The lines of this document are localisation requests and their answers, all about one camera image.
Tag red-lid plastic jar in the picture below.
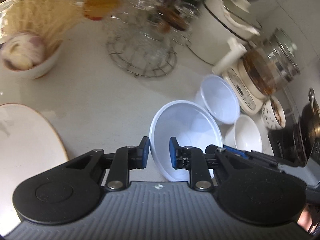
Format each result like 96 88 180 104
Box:
83 0 120 21

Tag white kettle base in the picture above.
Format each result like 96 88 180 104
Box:
221 62 275 115

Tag black gas stove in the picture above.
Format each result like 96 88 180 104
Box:
267 122 312 167

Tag dried noodle bundle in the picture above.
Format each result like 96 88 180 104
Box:
2 0 83 53

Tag pale blue bowl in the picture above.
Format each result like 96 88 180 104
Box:
149 101 223 182
200 74 241 124

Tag garlic bulbs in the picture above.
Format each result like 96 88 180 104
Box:
1 32 46 70

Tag glass kettle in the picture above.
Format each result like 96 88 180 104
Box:
244 27 300 97

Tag stack of glass cups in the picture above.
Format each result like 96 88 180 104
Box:
102 0 200 63

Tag round wire trivet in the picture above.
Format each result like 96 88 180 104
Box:
107 40 177 78

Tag person's right hand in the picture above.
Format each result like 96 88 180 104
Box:
297 205 319 233

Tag plain white bowl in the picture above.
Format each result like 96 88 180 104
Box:
225 114 263 153

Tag white leaf-print plate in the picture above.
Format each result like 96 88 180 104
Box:
0 102 69 190

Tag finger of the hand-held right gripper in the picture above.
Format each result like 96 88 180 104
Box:
223 144 250 160
205 144 281 172

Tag dark metal cooking pot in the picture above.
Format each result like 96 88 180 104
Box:
300 87 320 145

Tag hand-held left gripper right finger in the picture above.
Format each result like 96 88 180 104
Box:
169 137 253 192

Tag white garlic bowl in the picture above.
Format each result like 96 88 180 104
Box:
0 39 63 79

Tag small patterned bowl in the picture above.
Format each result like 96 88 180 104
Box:
261 96 287 130

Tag white electric pot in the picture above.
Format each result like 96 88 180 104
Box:
187 0 262 74

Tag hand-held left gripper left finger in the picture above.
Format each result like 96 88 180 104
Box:
66 136 151 193

